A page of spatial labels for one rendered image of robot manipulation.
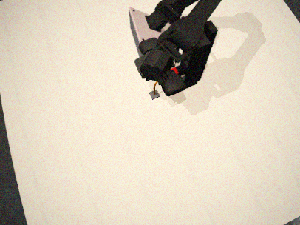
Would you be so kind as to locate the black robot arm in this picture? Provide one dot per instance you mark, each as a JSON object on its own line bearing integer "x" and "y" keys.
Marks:
{"x": 184, "y": 33}

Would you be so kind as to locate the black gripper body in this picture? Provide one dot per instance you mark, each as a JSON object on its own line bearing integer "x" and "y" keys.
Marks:
{"x": 172, "y": 83}

